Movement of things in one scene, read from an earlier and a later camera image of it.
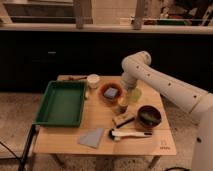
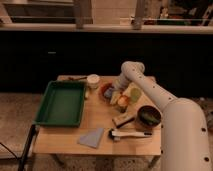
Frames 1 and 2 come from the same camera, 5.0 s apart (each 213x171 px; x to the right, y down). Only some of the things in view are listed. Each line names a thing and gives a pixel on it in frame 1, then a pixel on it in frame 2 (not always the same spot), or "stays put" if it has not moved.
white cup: x=93 y=80 stays put
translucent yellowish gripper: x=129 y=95 -> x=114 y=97
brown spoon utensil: x=72 y=79 stays put
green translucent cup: x=136 y=94 stays put
